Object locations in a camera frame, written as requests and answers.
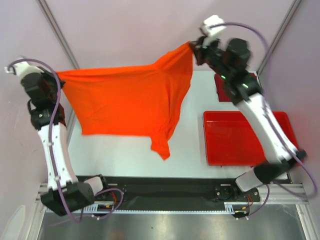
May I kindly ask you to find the orange t shirt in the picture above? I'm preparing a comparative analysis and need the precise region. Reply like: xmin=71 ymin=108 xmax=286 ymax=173
xmin=58 ymin=43 xmax=193 ymax=160

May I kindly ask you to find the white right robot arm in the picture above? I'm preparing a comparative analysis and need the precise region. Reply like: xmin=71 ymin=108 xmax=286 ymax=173
xmin=189 ymin=37 xmax=307 ymax=201

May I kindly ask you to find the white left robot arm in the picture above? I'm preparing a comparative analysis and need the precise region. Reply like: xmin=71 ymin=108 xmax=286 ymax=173
xmin=19 ymin=66 xmax=110 ymax=216

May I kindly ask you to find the folded dark red t shirt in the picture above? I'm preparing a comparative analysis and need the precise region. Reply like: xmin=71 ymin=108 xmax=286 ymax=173
xmin=214 ymin=72 xmax=262 ymax=106

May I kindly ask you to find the red plastic tray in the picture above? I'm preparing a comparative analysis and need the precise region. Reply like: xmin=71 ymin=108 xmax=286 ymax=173
xmin=202 ymin=110 xmax=301 ymax=168

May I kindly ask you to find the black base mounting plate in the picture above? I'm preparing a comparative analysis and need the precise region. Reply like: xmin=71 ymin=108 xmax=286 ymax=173
xmin=102 ymin=176 xmax=261 ymax=212

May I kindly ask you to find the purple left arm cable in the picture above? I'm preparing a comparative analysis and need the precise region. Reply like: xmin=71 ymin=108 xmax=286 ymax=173
xmin=7 ymin=58 xmax=83 ymax=223

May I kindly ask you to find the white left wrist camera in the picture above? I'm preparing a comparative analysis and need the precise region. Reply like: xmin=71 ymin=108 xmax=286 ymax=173
xmin=4 ymin=61 xmax=44 ymax=79

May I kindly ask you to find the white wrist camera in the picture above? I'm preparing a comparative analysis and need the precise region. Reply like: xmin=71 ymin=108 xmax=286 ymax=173
xmin=199 ymin=15 xmax=226 ymax=49
xmin=4 ymin=61 xmax=44 ymax=79

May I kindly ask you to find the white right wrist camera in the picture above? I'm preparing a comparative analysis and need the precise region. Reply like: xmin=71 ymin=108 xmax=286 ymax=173
xmin=199 ymin=15 xmax=226 ymax=49

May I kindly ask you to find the left aluminium frame post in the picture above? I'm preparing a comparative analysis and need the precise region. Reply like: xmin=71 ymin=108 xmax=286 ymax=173
xmin=36 ymin=0 xmax=80 ymax=69

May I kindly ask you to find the aluminium frame post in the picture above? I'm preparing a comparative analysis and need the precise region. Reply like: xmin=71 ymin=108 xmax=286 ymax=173
xmin=256 ymin=0 xmax=304 ymax=75
xmin=36 ymin=0 xmax=80 ymax=69

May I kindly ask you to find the right aluminium frame post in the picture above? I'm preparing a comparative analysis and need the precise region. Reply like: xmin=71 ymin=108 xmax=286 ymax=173
xmin=256 ymin=0 xmax=304 ymax=75

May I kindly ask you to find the grey slotted cable duct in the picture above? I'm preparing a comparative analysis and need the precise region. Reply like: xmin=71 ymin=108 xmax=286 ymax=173
xmin=82 ymin=201 xmax=251 ymax=215

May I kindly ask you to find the aluminium front rail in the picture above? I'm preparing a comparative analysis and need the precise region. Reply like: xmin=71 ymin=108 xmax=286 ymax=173
xmin=37 ymin=182 xmax=308 ymax=206

